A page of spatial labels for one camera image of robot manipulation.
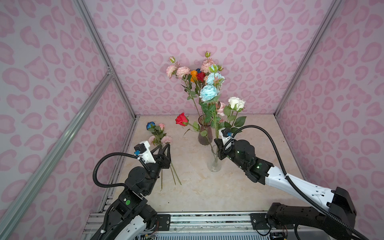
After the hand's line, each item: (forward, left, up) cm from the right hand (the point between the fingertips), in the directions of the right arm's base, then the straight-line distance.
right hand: (215, 139), depth 73 cm
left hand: (-7, +22, +7) cm, 24 cm away
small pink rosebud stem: (+19, +35, -23) cm, 46 cm away
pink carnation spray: (+14, +32, -22) cm, 42 cm away
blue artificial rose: (+26, +43, -22) cm, 55 cm away
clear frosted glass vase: (-4, -1, -20) cm, 21 cm away
